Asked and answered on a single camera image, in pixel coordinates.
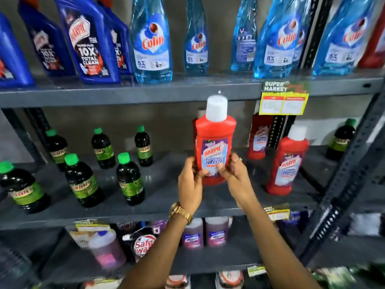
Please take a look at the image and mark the person's right hand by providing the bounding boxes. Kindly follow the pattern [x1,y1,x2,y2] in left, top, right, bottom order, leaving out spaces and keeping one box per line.
[216,152,257,209]

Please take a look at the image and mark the person's left hand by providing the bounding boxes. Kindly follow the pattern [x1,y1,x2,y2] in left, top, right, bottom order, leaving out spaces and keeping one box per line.
[177,156,209,215]

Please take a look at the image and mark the red white-capped cleaner bottle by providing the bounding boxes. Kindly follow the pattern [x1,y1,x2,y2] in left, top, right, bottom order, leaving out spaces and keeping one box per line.
[247,113,274,160]
[194,95,237,186]
[192,108,207,148]
[266,124,310,196]

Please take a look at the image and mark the person's right forearm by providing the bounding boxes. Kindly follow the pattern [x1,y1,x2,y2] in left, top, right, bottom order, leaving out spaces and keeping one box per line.
[238,194,322,289]

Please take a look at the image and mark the person's left forearm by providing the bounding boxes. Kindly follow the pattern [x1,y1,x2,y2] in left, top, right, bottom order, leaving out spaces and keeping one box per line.
[118,212,194,289]

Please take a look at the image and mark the gold wristwatch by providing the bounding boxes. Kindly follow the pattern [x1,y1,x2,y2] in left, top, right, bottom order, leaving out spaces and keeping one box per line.
[169,202,194,225]

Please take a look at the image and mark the grey metal shelf rack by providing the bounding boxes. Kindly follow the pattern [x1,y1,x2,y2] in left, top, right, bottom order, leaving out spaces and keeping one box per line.
[0,69,385,289]
[293,84,385,268]

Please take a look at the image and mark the purple white-capped bottle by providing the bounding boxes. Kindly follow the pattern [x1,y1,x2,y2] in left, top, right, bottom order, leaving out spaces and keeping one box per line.
[205,216,230,248]
[182,218,205,250]
[148,220,168,236]

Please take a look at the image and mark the small yellow price tag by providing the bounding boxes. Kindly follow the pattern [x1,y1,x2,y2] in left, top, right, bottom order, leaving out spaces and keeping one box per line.
[247,264,267,278]
[264,204,291,222]
[74,219,111,233]

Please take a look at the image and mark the black bottle red-white label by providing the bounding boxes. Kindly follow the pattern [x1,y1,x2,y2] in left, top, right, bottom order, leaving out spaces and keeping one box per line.
[123,226,157,263]

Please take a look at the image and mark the large yellow price tag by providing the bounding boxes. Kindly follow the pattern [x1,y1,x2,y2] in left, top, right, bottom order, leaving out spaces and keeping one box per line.
[259,81,310,116]

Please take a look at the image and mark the red-white labelled container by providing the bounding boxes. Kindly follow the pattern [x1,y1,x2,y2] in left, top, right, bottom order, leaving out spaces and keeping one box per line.
[165,274,191,289]
[215,270,244,289]

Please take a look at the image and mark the group of dark green-capped bottles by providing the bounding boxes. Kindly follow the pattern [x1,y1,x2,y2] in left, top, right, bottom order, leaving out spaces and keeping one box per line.
[0,125,154,215]

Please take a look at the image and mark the pink white-capped bottle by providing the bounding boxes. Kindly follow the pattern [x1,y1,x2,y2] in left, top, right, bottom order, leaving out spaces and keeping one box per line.
[88,229,127,270]

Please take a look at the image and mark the single dark green-capped flask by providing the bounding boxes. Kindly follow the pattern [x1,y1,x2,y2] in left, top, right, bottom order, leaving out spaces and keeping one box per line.
[325,118,357,162]

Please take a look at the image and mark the row of clear blue bottles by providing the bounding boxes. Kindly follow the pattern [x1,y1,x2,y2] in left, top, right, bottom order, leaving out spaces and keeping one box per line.
[130,0,377,84]

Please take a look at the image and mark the blue toilet cleaner bottle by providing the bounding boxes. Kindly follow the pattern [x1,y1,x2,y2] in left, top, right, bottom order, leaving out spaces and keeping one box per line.
[97,0,135,76]
[0,12,35,88]
[17,0,76,77]
[54,0,121,85]

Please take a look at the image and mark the green packaged goods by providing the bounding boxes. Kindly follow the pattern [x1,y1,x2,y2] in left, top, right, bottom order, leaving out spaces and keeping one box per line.
[311,263,385,289]

